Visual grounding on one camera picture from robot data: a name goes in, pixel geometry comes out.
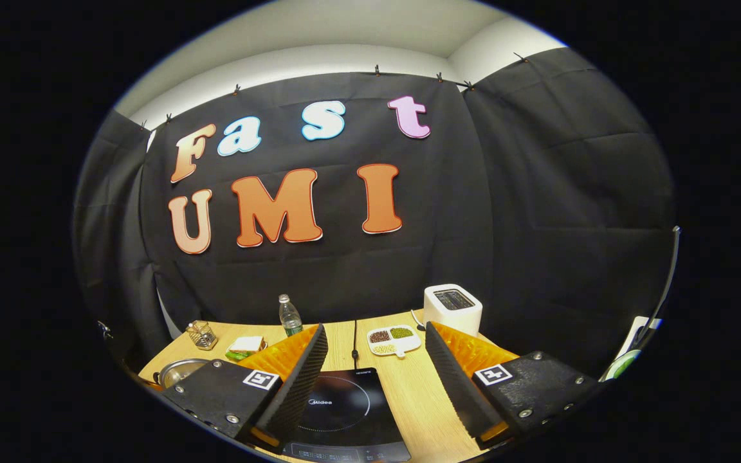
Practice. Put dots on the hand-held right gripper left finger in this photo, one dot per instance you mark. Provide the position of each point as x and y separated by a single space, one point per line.
303 379

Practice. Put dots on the black backdrop cloth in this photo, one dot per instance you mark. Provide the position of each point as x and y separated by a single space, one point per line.
460 244

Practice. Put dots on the black induction cooktop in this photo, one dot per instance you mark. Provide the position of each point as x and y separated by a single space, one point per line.
345 405

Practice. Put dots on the green round object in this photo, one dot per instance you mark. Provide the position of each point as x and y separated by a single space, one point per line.
621 364

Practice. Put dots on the white divided dish of beans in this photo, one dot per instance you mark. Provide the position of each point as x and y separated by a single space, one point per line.
390 341

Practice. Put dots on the clear plastic water bottle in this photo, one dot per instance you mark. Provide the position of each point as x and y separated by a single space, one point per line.
289 318

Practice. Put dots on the white toaster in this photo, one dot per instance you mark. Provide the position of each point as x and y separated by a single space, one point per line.
451 316

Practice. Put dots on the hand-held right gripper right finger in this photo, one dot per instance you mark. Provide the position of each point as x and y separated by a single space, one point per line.
454 379

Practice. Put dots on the sandwich with lettuce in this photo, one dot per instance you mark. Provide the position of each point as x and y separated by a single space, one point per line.
246 346

